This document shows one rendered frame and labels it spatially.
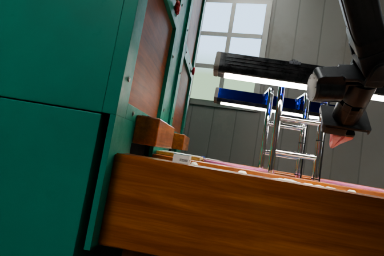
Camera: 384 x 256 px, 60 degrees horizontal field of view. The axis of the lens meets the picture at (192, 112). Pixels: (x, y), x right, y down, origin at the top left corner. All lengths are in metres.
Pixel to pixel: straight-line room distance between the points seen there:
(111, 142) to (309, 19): 2.61
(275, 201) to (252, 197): 0.04
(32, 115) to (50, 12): 0.22
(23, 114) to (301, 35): 2.59
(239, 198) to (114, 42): 0.40
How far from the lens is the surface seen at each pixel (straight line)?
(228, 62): 1.02
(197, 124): 2.95
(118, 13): 0.73
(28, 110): 0.75
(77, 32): 0.74
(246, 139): 2.86
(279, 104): 1.19
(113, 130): 0.67
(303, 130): 1.45
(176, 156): 0.71
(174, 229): 0.70
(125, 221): 0.72
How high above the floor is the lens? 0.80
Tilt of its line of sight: 7 degrees up
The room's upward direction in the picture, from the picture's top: 10 degrees clockwise
